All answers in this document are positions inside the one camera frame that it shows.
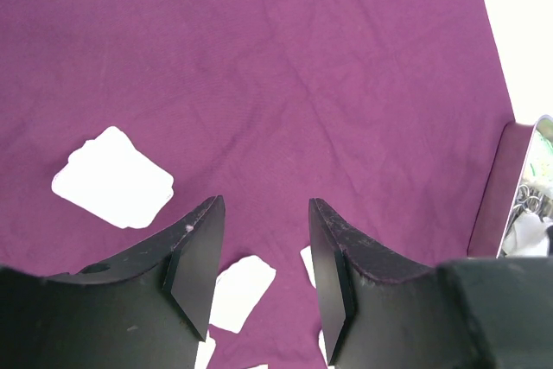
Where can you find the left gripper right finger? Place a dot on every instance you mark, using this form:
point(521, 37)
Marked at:
point(380, 309)

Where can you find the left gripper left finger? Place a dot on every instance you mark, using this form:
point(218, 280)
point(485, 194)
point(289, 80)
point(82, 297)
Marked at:
point(146, 307)

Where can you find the white gauze pad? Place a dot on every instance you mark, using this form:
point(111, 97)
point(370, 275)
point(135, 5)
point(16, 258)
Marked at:
point(205, 352)
point(322, 346)
point(109, 178)
point(528, 237)
point(306, 255)
point(238, 290)

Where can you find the steel hemostat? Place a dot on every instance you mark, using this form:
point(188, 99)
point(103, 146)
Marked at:
point(533, 200)

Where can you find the packaged gauze bag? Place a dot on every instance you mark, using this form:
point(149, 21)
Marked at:
point(538, 166)

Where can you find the stainless steel tray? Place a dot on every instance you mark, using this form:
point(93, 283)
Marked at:
point(492, 221)

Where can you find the purple cloth drape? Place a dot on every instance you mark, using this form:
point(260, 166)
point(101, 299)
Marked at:
point(390, 110)

